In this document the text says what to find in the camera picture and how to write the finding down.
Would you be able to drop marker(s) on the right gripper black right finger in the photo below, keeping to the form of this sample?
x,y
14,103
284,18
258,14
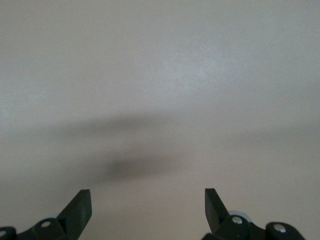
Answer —
x,y
215,212

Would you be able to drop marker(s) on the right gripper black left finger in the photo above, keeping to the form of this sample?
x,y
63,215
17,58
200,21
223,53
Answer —
x,y
75,215

